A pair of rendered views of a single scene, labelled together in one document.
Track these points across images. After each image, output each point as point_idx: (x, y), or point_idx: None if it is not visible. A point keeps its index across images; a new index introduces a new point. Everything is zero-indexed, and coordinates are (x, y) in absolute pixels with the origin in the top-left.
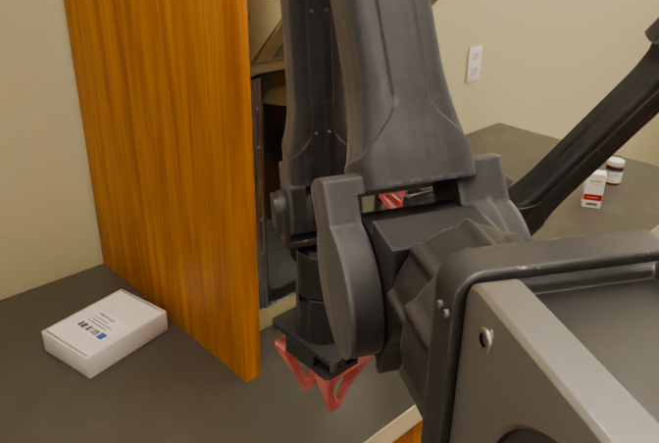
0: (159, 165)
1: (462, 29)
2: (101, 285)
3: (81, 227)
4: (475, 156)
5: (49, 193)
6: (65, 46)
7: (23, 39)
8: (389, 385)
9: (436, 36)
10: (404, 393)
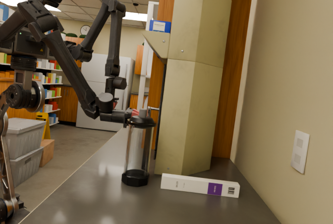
0: None
1: None
2: None
3: (235, 143)
4: (80, 44)
5: (235, 126)
6: (245, 81)
7: (242, 77)
8: (109, 150)
9: (86, 34)
10: (103, 150)
